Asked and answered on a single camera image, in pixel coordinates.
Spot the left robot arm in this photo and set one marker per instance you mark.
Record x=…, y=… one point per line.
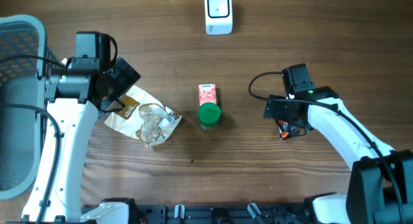
x=88, y=85

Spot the white barcode scanner box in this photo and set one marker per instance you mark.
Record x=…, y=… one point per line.
x=218, y=17

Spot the green drink bottle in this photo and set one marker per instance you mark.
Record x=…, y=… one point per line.
x=209, y=115

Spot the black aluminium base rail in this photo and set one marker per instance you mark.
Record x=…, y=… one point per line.
x=278, y=213

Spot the red Kleenex tissue pack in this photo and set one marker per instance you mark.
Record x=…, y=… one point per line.
x=207, y=94

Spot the grey plastic mesh basket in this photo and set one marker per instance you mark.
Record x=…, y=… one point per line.
x=27, y=68

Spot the brown cream snack pouch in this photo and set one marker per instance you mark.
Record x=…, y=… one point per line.
x=144, y=118

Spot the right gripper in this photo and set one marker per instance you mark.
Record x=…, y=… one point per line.
x=275, y=110

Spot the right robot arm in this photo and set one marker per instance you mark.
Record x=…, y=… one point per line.
x=380, y=186

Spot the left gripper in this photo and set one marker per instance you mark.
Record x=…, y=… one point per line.
x=126, y=76

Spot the red black snack packet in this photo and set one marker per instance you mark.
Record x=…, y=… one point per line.
x=287, y=130

